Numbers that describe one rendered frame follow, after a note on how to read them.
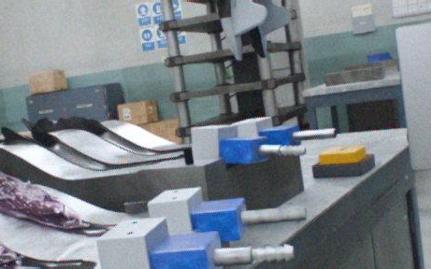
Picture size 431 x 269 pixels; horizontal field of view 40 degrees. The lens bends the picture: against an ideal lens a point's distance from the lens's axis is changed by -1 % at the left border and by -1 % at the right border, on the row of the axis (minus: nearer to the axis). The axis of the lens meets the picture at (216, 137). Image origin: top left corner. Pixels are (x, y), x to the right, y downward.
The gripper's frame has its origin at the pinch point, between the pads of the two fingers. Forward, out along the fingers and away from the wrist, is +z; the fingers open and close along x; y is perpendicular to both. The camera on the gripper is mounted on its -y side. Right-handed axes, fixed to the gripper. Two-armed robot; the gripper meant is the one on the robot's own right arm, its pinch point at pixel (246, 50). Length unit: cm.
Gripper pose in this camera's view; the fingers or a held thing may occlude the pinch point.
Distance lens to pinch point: 79.9
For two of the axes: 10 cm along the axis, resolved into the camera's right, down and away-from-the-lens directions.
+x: 4.9, -1.6, 8.6
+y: 8.6, -0.8, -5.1
